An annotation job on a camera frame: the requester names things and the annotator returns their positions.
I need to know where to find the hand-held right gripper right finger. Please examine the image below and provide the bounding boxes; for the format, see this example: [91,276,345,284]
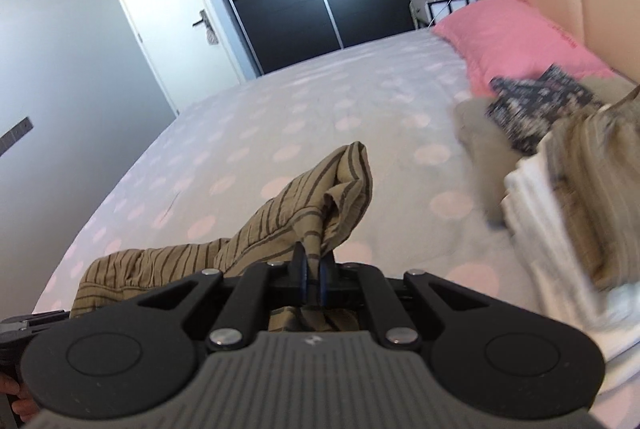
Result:
[317,256,488,347]

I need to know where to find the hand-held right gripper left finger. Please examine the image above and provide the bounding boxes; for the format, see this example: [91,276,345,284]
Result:
[137,243,311,350]

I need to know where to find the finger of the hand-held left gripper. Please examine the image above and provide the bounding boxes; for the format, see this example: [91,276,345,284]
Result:
[17,309,71,334]

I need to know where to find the tan striped button shirt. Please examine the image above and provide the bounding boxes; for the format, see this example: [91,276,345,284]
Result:
[70,142,373,335]

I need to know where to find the person's left hand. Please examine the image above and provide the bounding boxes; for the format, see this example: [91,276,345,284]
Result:
[0,374,38,422]

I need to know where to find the polka dot bed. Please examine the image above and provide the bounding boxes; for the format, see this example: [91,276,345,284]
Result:
[30,29,640,429]

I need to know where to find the beige folded cloth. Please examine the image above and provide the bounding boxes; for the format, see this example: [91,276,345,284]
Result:
[454,76,640,227]

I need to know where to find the white folded cloth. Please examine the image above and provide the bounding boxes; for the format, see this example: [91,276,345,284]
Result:
[502,129,640,345]

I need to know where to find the dark patterned folded cloth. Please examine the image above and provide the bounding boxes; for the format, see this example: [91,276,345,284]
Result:
[486,64,603,155]

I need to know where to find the olive striped folded cloth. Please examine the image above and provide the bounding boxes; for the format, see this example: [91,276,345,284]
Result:
[542,84,640,292]

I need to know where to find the white door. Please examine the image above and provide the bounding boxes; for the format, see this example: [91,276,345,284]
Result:
[102,0,248,115]

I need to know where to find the pink pillow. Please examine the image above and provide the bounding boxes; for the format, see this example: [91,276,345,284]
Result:
[432,0,616,97]

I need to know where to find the metal door handle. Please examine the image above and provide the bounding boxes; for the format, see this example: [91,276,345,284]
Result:
[192,9,218,45]

